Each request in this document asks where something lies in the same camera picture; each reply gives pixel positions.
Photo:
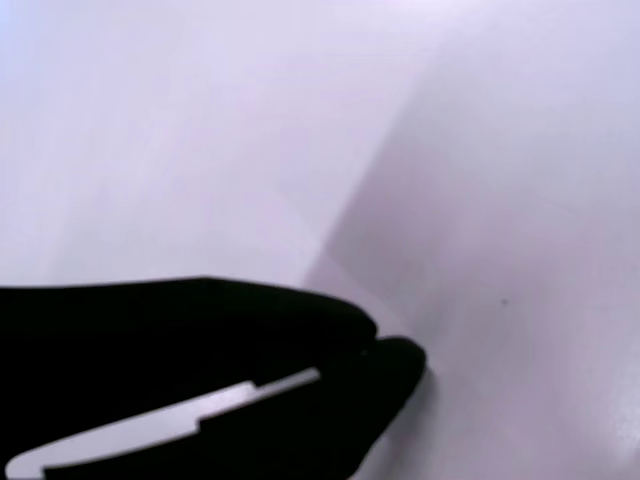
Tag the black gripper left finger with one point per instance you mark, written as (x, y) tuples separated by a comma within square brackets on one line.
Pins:
[(175, 340)]

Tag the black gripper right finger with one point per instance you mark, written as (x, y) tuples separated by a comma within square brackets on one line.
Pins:
[(310, 430)]

